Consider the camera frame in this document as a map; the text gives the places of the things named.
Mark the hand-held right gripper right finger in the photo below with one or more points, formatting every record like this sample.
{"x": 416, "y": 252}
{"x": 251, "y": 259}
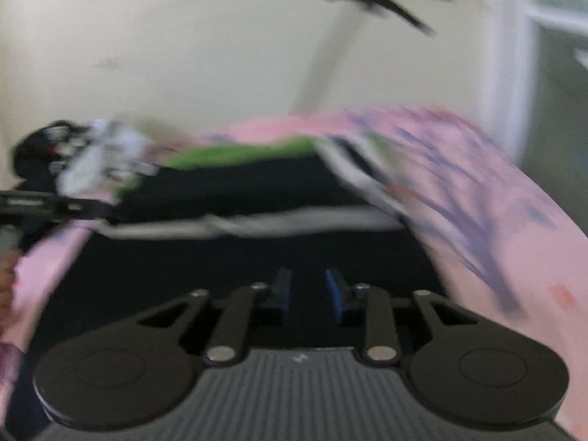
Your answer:
{"x": 337, "y": 294}

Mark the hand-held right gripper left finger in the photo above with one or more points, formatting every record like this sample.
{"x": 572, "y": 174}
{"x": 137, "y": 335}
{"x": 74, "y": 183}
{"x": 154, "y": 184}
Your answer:
{"x": 281, "y": 294}

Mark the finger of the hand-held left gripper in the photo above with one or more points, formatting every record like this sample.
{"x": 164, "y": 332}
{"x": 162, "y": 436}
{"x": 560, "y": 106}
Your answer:
{"x": 46, "y": 206}

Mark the green navy striped garment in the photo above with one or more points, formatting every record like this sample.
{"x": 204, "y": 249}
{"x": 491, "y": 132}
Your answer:
{"x": 257, "y": 188}

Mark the black patterned clothes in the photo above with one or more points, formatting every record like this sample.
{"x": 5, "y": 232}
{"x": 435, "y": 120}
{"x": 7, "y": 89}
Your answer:
{"x": 41, "y": 151}

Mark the person's left hand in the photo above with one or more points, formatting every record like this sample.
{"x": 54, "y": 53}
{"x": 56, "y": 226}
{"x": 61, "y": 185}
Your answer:
{"x": 6, "y": 285}

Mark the white cloth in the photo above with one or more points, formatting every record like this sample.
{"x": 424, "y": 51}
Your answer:
{"x": 105, "y": 156}

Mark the pink floral bedsheet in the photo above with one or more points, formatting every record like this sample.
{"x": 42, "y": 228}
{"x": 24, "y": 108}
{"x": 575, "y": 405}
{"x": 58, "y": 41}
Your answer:
{"x": 482, "y": 220}

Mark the white window frame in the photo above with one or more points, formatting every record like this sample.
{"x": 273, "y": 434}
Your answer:
{"x": 537, "y": 32}

